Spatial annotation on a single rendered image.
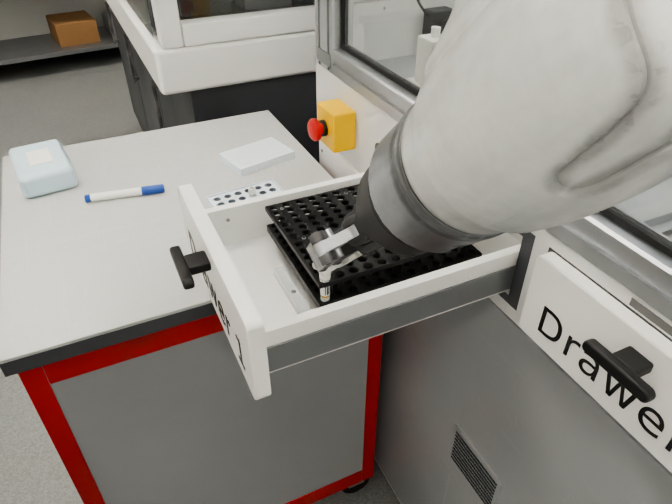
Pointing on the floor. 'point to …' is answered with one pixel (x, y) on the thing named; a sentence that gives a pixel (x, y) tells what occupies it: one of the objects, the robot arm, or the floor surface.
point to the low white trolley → (167, 336)
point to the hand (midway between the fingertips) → (335, 251)
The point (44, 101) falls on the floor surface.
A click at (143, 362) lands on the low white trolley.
